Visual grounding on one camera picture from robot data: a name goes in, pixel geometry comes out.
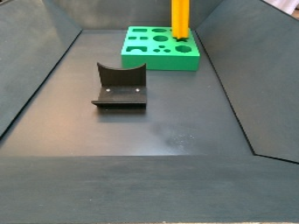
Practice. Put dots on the yellow star-shaped prism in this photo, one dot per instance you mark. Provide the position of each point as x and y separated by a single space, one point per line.
180 18

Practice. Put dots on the black curved fixture stand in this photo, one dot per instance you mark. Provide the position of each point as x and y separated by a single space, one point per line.
121 87

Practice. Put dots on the green foam shape-sorter block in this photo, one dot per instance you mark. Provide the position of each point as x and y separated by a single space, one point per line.
150 45

